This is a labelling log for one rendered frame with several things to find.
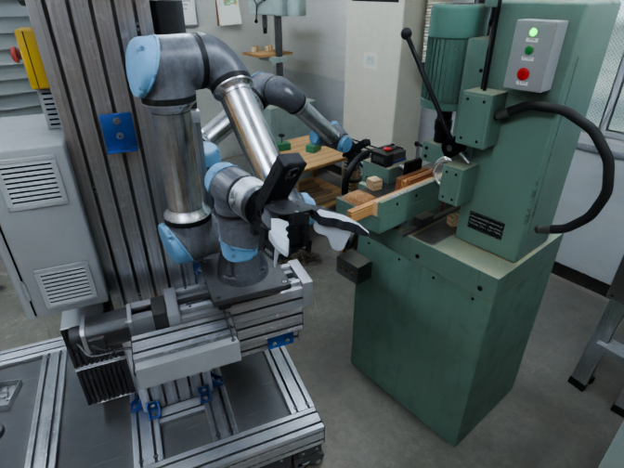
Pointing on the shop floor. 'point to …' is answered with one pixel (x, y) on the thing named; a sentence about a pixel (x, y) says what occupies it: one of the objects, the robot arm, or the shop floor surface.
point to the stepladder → (613, 314)
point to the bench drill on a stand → (283, 123)
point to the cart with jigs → (314, 156)
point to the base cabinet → (440, 339)
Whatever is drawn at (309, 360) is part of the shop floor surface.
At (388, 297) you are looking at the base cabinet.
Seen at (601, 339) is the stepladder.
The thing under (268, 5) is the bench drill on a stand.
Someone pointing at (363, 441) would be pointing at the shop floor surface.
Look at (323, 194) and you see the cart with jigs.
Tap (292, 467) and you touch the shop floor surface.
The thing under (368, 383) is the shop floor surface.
